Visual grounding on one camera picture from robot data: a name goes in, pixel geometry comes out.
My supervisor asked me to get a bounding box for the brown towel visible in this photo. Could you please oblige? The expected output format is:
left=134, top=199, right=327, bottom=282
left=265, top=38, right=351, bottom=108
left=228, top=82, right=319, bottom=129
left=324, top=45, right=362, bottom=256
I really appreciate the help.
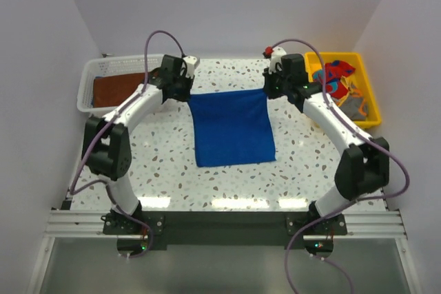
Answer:
left=94, top=72, right=145, bottom=108

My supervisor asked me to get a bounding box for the blue towel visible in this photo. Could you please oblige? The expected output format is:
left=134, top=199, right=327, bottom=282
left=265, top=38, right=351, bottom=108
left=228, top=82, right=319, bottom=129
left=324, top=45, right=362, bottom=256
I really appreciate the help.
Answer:
left=90, top=76, right=103, bottom=107
left=188, top=89, right=276, bottom=167

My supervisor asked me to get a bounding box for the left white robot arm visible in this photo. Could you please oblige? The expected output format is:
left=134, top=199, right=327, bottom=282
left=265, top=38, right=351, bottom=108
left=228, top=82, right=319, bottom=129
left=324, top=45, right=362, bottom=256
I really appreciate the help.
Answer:
left=81, top=55, right=200, bottom=234

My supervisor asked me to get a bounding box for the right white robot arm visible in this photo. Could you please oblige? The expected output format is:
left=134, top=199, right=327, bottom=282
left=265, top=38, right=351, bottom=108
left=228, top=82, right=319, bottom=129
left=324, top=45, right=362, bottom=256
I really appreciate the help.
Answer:
left=263, top=47, right=389, bottom=234

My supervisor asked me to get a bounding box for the white plastic laundry basket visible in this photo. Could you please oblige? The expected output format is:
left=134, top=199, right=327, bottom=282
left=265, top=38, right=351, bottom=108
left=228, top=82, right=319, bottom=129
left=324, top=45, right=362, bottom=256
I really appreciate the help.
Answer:
left=76, top=54, right=145, bottom=116

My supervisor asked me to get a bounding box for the red and blue cloth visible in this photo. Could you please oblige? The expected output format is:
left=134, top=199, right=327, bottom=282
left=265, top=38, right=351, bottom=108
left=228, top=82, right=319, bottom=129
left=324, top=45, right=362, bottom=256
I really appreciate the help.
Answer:
left=312, top=60, right=356, bottom=100

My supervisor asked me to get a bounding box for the grey cloth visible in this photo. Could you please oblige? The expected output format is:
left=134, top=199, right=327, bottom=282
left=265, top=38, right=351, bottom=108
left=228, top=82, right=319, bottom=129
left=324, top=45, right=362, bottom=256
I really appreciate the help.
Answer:
left=340, top=96, right=369, bottom=121

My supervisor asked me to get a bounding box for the yellow plastic bin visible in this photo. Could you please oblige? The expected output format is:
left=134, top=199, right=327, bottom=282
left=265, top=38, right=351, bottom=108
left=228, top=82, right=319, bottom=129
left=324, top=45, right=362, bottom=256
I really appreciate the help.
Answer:
left=305, top=52, right=383, bottom=128

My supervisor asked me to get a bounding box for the folded blue towel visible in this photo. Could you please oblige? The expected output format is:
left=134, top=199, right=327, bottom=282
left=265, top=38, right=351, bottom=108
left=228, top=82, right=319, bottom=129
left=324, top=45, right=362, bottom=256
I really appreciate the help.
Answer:
left=90, top=76, right=103, bottom=107

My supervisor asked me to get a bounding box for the orange cloth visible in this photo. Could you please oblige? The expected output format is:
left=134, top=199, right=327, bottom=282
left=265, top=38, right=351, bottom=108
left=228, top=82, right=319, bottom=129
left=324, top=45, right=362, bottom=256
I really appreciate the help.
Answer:
left=337, top=77, right=369, bottom=121

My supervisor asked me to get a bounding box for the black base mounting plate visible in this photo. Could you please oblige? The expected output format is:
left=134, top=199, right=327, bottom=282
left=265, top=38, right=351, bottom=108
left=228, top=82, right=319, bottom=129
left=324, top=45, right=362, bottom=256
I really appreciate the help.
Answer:
left=102, top=210, right=348, bottom=252

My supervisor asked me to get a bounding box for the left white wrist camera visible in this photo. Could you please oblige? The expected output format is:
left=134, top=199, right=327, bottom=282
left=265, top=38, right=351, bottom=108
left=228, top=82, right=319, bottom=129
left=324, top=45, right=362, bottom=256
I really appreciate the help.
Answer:
left=183, top=56, right=201, bottom=78

